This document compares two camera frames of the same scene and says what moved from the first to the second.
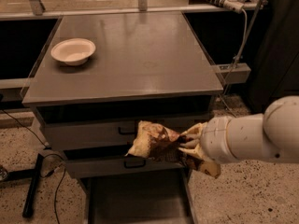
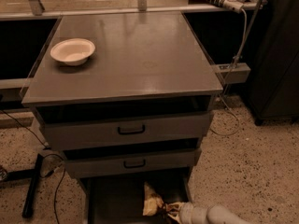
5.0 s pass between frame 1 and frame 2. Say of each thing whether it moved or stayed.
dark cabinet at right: stayed
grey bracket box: stayed
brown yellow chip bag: moved
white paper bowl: stayed
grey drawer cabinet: stayed
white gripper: moved
